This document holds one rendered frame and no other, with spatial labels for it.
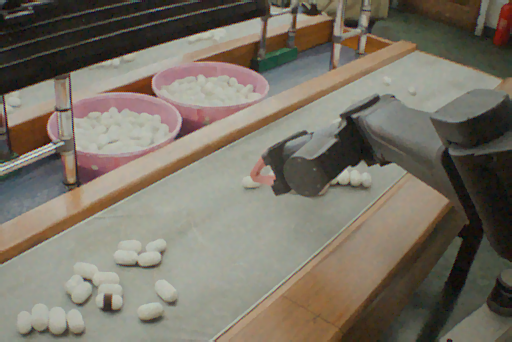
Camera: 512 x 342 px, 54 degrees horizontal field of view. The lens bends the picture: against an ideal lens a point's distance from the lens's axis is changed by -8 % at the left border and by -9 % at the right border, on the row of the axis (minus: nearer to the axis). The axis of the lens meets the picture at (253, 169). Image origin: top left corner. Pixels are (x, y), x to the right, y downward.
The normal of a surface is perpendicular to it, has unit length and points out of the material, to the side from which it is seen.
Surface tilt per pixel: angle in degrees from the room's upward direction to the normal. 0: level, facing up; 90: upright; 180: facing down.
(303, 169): 94
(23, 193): 0
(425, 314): 0
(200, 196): 0
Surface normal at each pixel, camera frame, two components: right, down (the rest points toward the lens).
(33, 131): 0.78, 0.38
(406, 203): 0.08, -0.85
